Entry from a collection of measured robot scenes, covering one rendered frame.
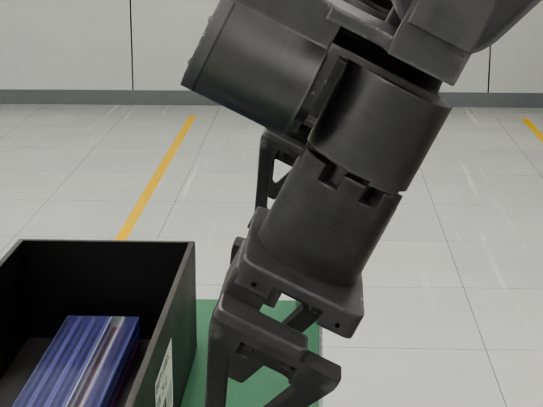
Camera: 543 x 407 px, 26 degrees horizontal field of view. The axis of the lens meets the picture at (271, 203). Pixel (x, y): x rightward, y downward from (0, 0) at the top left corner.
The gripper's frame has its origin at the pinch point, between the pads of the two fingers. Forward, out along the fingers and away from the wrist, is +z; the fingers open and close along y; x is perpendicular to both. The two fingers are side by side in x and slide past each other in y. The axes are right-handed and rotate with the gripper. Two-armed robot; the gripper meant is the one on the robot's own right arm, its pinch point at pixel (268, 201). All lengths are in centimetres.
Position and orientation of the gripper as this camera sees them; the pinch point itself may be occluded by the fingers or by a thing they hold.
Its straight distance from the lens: 104.8
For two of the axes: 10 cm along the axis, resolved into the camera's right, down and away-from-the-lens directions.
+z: -4.4, 8.6, 2.5
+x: 8.9, 4.4, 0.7
